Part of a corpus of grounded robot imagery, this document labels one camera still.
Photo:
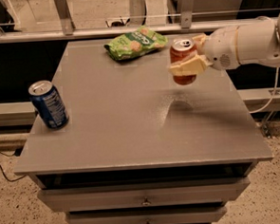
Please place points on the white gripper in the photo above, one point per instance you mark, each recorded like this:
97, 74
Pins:
220, 48

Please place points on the red coke can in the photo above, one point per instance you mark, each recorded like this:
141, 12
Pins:
180, 49

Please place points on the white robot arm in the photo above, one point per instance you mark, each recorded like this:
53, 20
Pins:
257, 43

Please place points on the green rice chip bag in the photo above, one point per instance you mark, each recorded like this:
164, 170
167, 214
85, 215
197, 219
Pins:
135, 44

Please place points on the blue soda can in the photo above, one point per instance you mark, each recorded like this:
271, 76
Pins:
48, 103

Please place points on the grey drawer cabinet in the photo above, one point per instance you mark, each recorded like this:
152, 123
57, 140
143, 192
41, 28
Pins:
132, 124

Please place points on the upper drawer knob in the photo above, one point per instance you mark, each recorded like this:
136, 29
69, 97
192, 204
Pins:
146, 202

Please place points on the upper grey drawer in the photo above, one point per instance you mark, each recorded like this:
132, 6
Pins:
186, 192

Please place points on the grey drawer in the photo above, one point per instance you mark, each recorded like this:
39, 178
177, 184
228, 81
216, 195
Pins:
186, 192
168, 215

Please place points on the lower grey drawer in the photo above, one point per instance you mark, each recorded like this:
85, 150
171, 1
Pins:
168, 215

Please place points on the metal railing frame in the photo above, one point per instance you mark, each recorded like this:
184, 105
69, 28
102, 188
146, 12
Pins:
47, 20

